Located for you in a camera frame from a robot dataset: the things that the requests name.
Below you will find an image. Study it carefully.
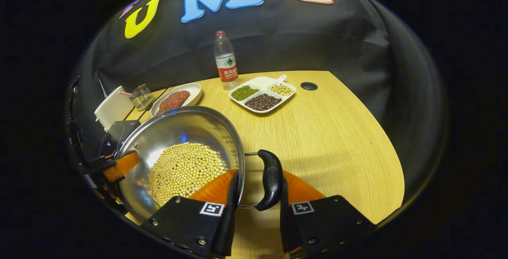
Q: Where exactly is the black power cable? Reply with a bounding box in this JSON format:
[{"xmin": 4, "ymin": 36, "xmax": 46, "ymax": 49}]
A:
[{"xmin": 124, "ymin": 87, "xmax": 175, "ymax": 121}]

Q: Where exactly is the white toaster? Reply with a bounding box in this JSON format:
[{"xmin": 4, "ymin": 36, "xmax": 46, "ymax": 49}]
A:
[{"xmin": 94, "ymin": 86, "xmax": 135, "ymax": 131}]

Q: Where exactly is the white divided bean dish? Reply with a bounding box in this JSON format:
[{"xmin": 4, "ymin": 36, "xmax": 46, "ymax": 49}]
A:
[{"xmin": 229, "ymin": 75, "xmax": 296, "ymax": 114}]

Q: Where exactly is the steel pot with soybeans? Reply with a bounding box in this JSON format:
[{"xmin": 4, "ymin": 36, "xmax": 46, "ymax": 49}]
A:
[{"xmin": 115, "ymin": 105, "xmax": 284, "ymax": 222}]

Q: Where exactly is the white round plate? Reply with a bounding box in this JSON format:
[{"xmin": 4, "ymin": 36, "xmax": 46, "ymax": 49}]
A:
[{"xmin": 150, "ymin": 83, "xmax": 202, "ymax": 117}]

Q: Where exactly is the wire mesh basket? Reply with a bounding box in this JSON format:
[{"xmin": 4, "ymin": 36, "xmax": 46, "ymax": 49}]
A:
[{"xmin": 131, "ymin": 83, "xmax": 154, "ymax": 110}]

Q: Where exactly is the brown meat patty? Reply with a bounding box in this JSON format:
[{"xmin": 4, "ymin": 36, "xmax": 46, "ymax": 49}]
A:
[
  {"xmin": 158, "ymin": 99, "xmax": 179, "ymax": 115},
  {"xmin": 171, "ymin": 90, "xmax": 191, "ymax": 105}
]

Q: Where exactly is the black induction cooktop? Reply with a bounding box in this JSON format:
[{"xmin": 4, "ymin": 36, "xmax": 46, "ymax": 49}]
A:
[{"xmin": 98, "ymin": 120, "xmax": 141, "ymax": 160}]

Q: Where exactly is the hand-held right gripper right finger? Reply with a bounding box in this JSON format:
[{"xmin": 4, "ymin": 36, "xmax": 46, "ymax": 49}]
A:
[{"xmin": 280, "ymin": 170, "xmax": 375, "ymax": 256}]

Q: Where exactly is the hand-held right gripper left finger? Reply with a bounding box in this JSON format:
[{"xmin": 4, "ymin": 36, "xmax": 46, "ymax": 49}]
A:
[{"xmin": 141, "ymin": 168, "xmax": 240, "ymax": 259}]

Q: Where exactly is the clear plastic water bottle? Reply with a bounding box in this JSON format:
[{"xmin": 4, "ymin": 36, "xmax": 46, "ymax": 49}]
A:
[{"xmin": 214, "ymin": 31, "xmax": 240, "ymax": 90}]

